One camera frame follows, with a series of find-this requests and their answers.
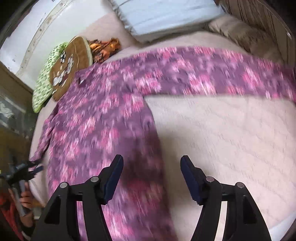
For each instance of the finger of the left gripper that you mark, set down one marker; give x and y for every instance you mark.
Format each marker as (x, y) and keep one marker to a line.
(36, 169)
(35, 163)

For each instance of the wooden glass cabinet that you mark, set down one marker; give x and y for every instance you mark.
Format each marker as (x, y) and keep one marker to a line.
(17, 119)

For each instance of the light blue pillow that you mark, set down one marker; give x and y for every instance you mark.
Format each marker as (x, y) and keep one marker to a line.
(147, 21)

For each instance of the pink quilted mattress cover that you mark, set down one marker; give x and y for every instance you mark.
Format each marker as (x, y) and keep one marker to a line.
(234, 139)

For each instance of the green patterned cushion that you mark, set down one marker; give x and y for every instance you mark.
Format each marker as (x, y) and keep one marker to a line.
(43, 88)

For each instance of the purple floral long-sleeve shirt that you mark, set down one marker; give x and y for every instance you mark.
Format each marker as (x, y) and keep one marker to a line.
(104, 114)

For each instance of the orange patterned cloth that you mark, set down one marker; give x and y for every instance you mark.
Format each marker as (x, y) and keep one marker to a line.
(101, 50)

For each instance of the red jacket sleeve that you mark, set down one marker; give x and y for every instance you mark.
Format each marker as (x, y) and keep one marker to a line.
(10, 224)

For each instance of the beige striped floral blanket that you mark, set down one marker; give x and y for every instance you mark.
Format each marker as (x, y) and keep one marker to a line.
(258, 28)

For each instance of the person's left hand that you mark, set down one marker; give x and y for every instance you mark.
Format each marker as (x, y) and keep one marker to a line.
(28, 201)

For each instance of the brown cartoon cushion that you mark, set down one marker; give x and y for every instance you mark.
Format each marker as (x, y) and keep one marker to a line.
(76, 56)

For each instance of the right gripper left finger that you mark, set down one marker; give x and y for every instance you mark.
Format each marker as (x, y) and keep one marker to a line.
(59, 219)

